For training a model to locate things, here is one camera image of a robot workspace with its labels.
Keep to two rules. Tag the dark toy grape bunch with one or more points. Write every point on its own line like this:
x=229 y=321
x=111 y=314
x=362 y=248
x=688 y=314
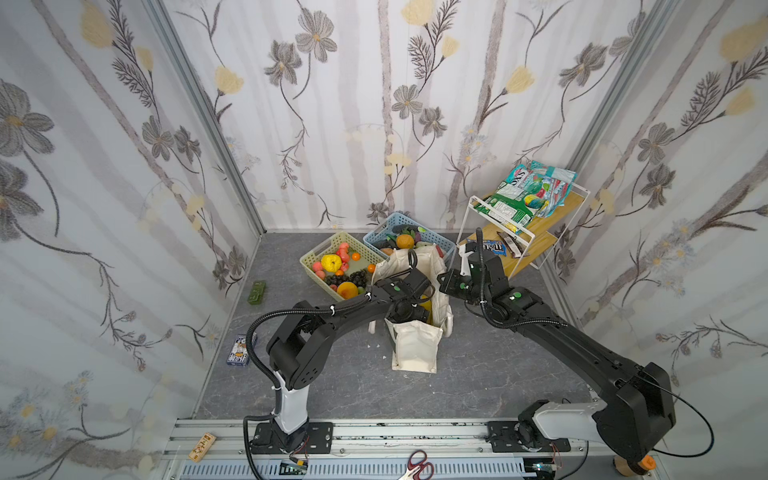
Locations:
x=359 y=278

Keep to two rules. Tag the orange toy fruit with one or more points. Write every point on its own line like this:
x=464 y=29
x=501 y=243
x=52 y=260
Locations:
x=347 y=290

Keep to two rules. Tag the blue plastic vegetable basket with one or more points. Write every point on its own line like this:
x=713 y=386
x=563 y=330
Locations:
x=386 y=235

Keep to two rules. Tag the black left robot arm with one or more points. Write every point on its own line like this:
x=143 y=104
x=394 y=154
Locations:
x=298 y=350

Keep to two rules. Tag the small green toy on floor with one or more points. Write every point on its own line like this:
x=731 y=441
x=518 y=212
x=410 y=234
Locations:
x=256 y=293

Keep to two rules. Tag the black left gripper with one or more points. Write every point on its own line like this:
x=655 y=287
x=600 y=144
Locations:
x=411 y=288

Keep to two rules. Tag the green snack packet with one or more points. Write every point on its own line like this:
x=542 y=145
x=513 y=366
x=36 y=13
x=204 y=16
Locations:
x=511 y=205

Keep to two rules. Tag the blue M&M candy bag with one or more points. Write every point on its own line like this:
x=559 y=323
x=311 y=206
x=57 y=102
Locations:
x=496 y=247

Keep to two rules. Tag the small blue card box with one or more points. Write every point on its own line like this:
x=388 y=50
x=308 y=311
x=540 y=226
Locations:
x=238 y=355

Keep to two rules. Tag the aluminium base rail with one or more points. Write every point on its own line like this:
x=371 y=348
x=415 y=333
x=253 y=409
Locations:
x=380 y=449

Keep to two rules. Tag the orange and wood tape roll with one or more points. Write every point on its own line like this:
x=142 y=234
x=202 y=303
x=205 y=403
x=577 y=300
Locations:
x=640 y=468

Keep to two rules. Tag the red handled scissors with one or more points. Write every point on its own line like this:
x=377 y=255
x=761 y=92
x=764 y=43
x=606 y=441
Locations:
x=418 y=467

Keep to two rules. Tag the orange toy tangerine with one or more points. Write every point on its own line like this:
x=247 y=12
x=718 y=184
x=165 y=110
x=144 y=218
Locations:
x=405 y=241

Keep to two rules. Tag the wooden tag block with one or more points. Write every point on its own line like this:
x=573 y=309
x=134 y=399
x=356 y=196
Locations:
x=202 y=447

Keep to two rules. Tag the yellow toy bell pepper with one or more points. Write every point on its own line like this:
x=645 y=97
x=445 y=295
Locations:
x=331 y=263

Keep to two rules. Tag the white wire wooden shelf rack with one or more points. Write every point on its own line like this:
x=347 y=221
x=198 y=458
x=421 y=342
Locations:
x=537 y=238

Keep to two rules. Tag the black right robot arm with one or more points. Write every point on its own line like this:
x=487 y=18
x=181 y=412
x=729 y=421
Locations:
x=635 y=409

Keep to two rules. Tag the floral canvas tote bag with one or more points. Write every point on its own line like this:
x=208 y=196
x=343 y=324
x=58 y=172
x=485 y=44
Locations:
x=415 y=342

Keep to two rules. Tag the green plastic fruit basket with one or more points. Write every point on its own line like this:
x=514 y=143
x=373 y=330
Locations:
x=355 y=254

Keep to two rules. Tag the teal snack packet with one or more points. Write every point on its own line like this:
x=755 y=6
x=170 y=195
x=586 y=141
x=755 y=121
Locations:
x=542 y=188

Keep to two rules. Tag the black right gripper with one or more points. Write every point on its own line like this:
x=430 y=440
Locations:
x=457 y=282

